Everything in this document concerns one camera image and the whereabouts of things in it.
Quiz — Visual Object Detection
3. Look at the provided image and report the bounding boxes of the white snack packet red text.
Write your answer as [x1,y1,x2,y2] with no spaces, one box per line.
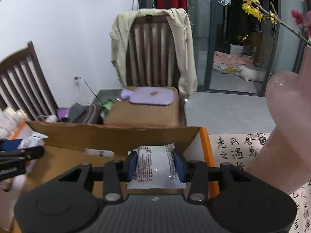
[127,144,186,189]

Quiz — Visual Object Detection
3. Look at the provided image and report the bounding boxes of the orange cardboard snack box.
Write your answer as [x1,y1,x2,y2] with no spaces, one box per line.
[23,122,220,232]

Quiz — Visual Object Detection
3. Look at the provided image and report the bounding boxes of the calligraphy print tablecloth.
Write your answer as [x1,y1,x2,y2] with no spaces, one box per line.
[209,132,310,232]

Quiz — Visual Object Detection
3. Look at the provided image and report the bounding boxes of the grey striped bag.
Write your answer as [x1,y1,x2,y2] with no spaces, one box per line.
[68,103,103,125]

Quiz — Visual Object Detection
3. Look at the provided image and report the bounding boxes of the purple hot water bottle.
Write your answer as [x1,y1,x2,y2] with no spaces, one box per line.
[121,87,174,106]

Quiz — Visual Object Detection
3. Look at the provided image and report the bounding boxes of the dark wooden chair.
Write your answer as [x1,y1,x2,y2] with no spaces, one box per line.
[1,41,58,120]

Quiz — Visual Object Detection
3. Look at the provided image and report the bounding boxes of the pink ceramic vase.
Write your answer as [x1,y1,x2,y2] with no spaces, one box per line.
[244,46,311,196]

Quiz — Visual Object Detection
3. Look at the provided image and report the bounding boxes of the wooden chair with jacket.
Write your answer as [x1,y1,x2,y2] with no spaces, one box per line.
[104,15,187,128]

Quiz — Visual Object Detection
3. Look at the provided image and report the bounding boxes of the white cat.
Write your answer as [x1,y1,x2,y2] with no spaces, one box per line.
[237,66,266,82]

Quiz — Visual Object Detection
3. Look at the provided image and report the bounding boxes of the beige jacket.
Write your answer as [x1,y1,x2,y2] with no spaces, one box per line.
[110,9,198,96]

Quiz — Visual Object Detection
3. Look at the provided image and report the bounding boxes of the yellow and pink flower branches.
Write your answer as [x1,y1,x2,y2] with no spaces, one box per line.
[212,0,311,46]

